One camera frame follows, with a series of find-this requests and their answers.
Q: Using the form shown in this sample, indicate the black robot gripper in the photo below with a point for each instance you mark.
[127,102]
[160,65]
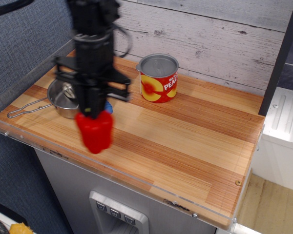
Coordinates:
[92,67]

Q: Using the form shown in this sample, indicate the red toy bell pepper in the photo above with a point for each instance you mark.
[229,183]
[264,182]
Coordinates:
[96,133]

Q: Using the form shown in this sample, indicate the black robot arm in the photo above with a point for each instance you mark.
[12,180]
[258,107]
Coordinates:
[93,17]

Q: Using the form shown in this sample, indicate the stainless steel pan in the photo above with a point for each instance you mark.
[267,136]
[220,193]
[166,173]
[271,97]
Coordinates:
[61,97]

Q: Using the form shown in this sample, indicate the red yellow peaches can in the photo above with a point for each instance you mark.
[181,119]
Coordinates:
[158,77]

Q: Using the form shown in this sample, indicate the gray toy fridge cabinet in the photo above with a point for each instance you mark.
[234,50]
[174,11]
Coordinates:
[72,185]

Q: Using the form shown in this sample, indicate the silver water dispenser panel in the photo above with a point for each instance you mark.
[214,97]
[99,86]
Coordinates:
[113,217]

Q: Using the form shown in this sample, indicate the black yellow object bottom left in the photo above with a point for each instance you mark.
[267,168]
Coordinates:
[13,223]

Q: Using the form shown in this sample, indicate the white toy sink counter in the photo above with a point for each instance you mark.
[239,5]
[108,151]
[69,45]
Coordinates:
[273,158]

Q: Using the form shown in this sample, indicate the blue handled metal spatula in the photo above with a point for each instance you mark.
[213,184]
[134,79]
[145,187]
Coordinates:
[108,107]

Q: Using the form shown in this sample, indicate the right dark gray post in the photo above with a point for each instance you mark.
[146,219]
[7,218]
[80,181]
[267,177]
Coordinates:
[278,68]

